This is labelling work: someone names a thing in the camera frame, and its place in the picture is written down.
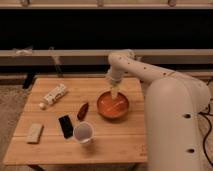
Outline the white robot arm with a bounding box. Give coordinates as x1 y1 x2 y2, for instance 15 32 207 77
107 49 211 171

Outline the dark red chili pepper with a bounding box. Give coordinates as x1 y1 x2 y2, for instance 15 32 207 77
77 103 89 121

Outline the white plastic bottle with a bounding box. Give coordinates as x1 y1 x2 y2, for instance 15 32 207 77
39 84 68 110

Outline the thin leaning metal rod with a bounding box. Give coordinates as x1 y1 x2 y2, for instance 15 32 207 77
49 47 63 78

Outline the orange ceramic bowl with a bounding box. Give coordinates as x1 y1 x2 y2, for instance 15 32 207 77
97 91 129 119

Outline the wooden table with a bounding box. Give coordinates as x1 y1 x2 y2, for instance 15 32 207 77
3 78 147 166

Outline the black rectangular phone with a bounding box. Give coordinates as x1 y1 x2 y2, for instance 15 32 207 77
59 115 74 139

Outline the pale translucent gripper finger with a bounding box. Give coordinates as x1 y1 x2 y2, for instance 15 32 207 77
110 85 119 100

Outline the beige rectangular sponge block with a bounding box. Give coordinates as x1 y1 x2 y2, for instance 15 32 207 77
26 123 44 144

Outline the black cable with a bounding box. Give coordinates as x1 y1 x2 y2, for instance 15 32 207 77
198 77 213 169

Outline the grey horizontal rail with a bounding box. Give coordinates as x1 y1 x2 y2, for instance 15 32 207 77
0 49 213 66

